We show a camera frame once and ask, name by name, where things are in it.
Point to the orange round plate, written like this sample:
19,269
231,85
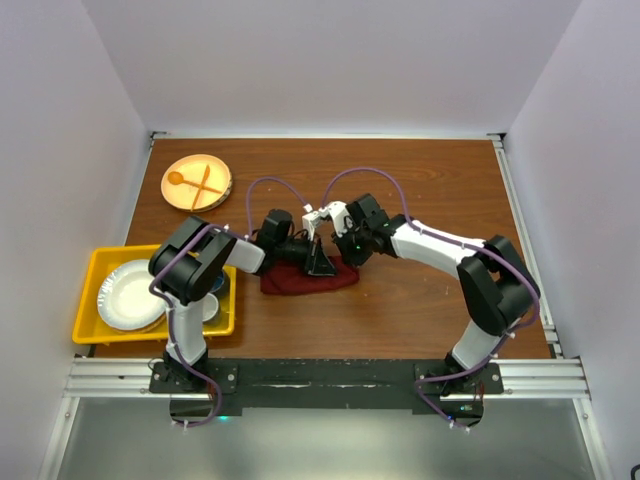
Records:
192,168

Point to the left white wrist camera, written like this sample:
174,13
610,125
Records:
312,219

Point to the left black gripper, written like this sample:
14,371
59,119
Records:
315,259

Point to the dark red cloth napkin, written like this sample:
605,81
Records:
287,279

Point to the orange plastic spoon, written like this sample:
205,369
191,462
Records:
176,178

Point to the yellow plastic bin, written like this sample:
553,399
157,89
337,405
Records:
89,328

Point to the grey white mug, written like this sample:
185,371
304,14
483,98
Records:
211,308

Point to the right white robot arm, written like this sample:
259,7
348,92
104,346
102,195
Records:
498,289

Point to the orange plastic fork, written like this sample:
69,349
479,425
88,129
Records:
201,187

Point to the dark blue mug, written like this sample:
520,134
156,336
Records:
219,286

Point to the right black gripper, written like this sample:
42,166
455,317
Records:
348,258

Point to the white paper plate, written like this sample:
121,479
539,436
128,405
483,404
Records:
124,301

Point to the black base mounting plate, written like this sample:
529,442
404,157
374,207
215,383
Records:
400,384

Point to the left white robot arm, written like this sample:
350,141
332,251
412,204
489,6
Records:
186,266

